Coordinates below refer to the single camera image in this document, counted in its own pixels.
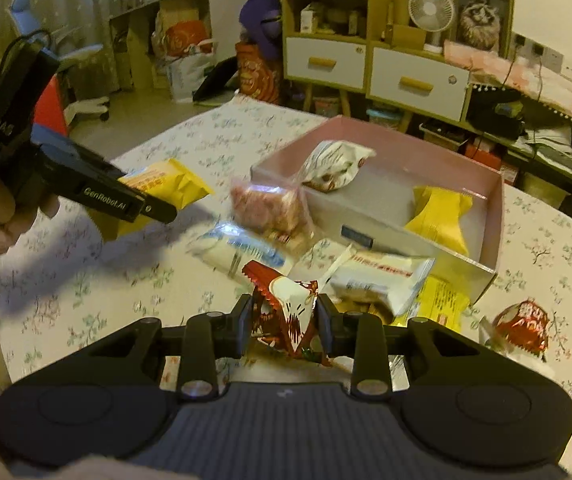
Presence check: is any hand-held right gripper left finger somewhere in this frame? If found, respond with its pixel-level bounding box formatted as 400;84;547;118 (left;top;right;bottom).
73;292;258;401

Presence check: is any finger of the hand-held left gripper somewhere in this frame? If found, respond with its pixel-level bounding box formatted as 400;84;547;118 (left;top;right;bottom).
138;199;180;224

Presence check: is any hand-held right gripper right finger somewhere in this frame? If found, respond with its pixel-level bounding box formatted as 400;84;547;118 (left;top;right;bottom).
316;294;502;401

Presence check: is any yellow blue-logo snack packet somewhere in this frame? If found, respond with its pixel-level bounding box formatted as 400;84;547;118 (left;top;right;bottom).
116;158;215;211

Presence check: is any red white snack packet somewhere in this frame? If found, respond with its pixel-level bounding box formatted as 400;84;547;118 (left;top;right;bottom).
242;260;338;361
478;300;551;361

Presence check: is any white blue snack packet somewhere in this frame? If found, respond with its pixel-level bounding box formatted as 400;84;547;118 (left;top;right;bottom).
186;220;297;286

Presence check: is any pink cardboard box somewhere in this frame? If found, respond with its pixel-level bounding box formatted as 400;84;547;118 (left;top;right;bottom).
250;115;506;308

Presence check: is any red plastic object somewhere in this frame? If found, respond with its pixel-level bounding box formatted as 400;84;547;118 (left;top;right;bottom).
0;75;69;141

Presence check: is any floral tablecloth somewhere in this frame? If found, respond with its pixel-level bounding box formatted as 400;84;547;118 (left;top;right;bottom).
0;95;572;480

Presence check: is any blue office chair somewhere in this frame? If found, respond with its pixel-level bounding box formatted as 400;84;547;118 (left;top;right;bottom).
5;0;113;123

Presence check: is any pink clear snack bag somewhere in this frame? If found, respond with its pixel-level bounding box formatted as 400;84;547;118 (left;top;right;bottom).
229;177;314;256

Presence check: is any pale yellow flat snack packet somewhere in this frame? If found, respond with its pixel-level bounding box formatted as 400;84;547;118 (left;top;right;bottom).
391;272;472;333

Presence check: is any white plastic bag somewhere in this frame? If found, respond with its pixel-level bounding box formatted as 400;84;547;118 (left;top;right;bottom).
166;52;213;104

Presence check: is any black flat panel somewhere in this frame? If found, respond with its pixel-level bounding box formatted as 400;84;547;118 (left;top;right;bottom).
193;57;240;106

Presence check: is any plain yellow snack packet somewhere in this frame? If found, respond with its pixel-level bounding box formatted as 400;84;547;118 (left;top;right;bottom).
405;185;474;256

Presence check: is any white brown snack packet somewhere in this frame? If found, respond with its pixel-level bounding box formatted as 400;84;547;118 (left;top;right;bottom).
300;140;378;193

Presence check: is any red printed gift bag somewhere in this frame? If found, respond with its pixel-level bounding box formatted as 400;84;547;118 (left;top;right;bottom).
235;42;282;106

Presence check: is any orange printed bag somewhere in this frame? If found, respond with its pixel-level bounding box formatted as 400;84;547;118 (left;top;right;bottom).
153;20;217;59

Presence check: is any small clear storage bin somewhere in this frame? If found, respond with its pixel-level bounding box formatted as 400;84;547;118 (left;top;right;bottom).
313;95;342;119

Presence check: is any wooden bookshelf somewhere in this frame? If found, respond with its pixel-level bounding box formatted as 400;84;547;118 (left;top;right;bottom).
108;0;212;92

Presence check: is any clear bin teal lid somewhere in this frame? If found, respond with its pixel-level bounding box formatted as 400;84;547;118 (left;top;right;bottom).
366;107;403;132

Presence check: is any purple plush toy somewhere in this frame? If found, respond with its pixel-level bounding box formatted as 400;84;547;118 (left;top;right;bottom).
238;0;285;61

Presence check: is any clear bin black lid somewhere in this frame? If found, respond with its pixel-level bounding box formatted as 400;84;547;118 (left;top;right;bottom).
418;120;467;149

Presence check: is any red box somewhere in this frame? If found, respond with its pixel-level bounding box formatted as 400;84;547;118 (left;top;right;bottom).
466;142;503;172

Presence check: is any tall wooden shelf cabinet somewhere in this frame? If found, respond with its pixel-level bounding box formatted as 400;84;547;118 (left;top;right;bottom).
281;0;373;113

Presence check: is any small white box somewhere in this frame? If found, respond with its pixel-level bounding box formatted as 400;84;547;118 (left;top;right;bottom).
300;2;320;36

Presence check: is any wooden drawer cabinet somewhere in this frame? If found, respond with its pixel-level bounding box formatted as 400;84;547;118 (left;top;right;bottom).
366;40;473;126

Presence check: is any black bag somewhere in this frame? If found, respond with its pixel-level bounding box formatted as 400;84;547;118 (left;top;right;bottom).
466;85;528;142

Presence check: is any pile of white clothes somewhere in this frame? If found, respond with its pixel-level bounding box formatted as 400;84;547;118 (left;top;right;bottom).
508;124;572;164

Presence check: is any brown cardboard box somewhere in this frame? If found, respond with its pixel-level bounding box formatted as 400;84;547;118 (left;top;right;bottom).
391;24;428;51

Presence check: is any pink cloth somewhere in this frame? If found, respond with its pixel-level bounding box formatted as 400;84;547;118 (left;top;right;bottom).
443;40;572;122

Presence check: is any cardboard tube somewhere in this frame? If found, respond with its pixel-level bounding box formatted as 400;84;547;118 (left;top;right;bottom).
391;0;413;27

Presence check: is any white desk fan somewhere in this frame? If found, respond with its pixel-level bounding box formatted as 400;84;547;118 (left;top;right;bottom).
408;0;455;52

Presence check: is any framed cat picture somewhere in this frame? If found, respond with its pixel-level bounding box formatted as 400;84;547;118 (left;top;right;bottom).
447;0;516;58

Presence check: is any white drawer wooden handle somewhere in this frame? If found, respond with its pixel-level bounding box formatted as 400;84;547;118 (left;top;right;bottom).
370;47;471;111
285;37;367;83

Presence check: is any black power cable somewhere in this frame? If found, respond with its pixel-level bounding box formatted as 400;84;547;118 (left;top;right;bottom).
500;54;543;97

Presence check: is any wall socket strip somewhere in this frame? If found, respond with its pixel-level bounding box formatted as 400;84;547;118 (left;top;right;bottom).
513;34;565;73

